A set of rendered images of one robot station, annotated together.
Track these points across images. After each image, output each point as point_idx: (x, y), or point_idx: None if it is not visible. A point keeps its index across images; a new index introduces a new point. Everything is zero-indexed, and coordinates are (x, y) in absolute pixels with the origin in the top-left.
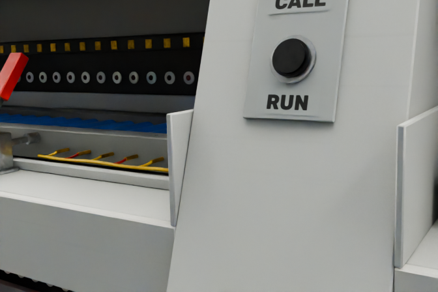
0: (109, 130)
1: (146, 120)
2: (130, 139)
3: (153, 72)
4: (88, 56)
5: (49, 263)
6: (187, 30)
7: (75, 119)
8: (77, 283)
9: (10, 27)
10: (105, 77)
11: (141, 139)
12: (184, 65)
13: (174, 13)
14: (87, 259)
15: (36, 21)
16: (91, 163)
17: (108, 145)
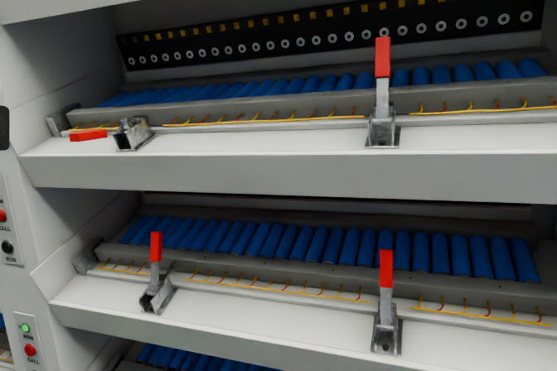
0: (452, 84)
1: (416, 65)
2: (491, 89)
3: (404, 25)
4: (334, 20)
5: (511, 190)
6: None
7: (350, 74)
8: (541, 198)
9: (214, 2)
10: (353, 36)
11: (502, 87)
12: (436, 16)
13: None
14: (556, 182)
15: None
16: (445, 111)
17: (466, 96)
